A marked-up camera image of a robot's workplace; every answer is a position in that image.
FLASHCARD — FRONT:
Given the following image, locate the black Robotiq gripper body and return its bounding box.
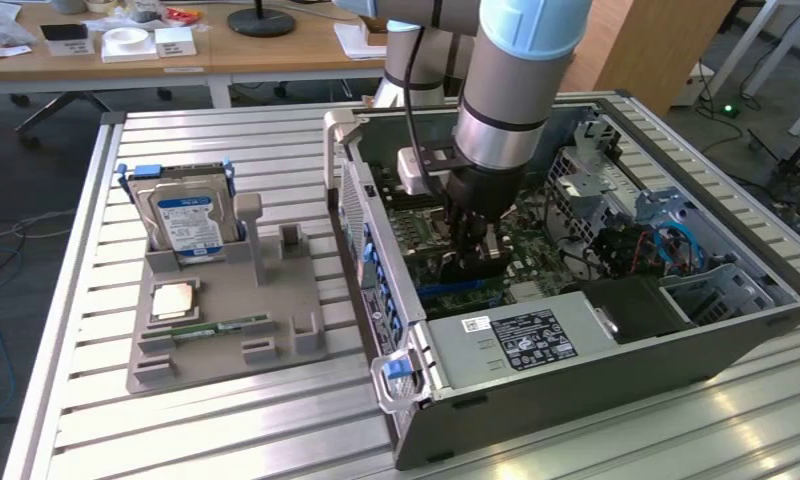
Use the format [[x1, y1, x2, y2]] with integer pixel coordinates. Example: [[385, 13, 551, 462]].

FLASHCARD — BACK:
[[443, 166, 527, 222]]

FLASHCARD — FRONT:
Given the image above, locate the graphics card with metal bracket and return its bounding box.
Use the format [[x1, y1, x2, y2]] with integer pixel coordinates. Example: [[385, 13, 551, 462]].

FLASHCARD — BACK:
[[431, 225, 515, 290]]

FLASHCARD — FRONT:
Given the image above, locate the CPU socket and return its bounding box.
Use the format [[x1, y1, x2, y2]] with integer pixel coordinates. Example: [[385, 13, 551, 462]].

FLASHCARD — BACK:
[[423, 205, 456, 239]]

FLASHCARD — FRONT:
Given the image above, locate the silver disk bay cage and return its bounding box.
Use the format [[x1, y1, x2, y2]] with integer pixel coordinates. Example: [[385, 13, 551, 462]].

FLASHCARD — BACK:
[[545, 117, 686, 241]]

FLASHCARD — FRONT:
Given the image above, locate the green Dell motherboard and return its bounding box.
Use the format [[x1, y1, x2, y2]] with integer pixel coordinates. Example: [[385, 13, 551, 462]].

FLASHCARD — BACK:
[[379, 167, 595, 321]]

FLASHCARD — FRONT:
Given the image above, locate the blue expansion slot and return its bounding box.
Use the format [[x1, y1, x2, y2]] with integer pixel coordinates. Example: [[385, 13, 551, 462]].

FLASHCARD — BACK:
[[417, 279, 501, 300]]

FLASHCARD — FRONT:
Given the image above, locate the silver chipset heatsink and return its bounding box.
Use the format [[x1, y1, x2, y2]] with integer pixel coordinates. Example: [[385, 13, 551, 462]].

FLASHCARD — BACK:
[[505, 282, 552, 304]]

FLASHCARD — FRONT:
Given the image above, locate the grey power supply unit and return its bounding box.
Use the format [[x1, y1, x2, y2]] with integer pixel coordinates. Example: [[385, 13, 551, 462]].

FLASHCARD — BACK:
[[425, 292, 622, 389]]

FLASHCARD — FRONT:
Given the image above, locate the stack of white papers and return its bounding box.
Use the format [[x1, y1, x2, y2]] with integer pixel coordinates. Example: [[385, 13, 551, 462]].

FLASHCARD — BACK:
[[332, 19, 392, 60]]

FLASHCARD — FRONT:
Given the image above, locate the wooden cabinet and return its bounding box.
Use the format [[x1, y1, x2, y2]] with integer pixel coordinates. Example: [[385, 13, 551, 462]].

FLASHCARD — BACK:
[[559, 0, 736, 116]]

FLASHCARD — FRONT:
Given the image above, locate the grey parts rack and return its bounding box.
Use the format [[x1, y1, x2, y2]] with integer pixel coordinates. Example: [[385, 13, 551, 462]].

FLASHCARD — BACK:
[[124, 193, 328, 396]]

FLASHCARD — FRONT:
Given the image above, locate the black open PC case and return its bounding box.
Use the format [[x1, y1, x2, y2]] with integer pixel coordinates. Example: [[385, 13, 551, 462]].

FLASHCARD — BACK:
[[324, 97, 800, 472]]

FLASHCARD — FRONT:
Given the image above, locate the hard disk in blue caddy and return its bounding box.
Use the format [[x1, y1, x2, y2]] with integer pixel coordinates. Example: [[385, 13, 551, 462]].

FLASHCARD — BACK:
[[116, 158, 245, 266]]

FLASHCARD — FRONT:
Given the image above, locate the black round lamp base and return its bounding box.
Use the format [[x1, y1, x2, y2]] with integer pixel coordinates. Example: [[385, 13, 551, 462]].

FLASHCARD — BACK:
[[225, 0, 297, 38]]

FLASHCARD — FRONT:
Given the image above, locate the green RAM stick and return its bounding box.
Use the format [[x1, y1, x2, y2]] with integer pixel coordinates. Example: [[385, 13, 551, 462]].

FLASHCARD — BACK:
[[165, 314, 268, 341]]

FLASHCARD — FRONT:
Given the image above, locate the silver CPU chip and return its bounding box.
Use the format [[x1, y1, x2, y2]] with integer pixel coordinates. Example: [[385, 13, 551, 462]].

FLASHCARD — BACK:
[[149, 284, 196, 321]]

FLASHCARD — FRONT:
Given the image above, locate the small white box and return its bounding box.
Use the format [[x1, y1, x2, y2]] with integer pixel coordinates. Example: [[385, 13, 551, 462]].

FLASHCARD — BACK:
[[153, 27, 196, 59]]

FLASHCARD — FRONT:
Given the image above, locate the white box with tape roll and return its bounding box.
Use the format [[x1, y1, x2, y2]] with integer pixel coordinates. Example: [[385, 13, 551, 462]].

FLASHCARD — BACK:
[[100, 27, 160, 64]]

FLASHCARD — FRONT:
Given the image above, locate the wooden desk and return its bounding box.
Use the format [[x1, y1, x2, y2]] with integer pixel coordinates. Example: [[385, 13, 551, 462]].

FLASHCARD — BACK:
[[0, 0, 575, 96]]

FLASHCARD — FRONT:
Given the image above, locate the white box with black top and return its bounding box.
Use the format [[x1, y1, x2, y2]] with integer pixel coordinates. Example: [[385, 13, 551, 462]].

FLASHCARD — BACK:
[[40, 23, 97, 57]]

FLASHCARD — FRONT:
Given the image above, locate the clear plastic bag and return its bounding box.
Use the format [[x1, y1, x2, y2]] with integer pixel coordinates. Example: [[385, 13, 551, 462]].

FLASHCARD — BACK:
[[0, 0, 40, 47]]

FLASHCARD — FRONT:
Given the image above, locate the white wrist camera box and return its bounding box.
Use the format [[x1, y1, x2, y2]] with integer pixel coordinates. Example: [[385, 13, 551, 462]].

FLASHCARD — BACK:
[[396, 146, 443, 197]]

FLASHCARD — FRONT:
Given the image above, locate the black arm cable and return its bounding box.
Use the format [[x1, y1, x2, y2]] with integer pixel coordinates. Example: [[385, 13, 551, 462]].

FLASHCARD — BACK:
[[403, 27, 443, 197]]

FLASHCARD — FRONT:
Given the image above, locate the blue wire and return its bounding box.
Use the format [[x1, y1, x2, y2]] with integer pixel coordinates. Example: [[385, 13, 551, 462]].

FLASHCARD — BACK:
[[659, 219, 708, 275]]

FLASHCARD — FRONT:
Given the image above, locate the grey disk bay bracket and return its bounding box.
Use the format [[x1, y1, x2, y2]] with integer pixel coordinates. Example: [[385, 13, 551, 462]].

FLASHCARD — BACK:
[[659, 263, 779, 326]]

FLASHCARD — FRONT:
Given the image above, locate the white table leg frame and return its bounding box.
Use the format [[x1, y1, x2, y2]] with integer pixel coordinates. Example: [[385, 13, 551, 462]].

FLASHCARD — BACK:
[[703, 0, 800, 136]]

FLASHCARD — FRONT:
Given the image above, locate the blue floor cable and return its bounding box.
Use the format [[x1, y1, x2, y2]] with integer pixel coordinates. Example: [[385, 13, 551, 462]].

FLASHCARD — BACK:
[[0, 239, 26, 431]]

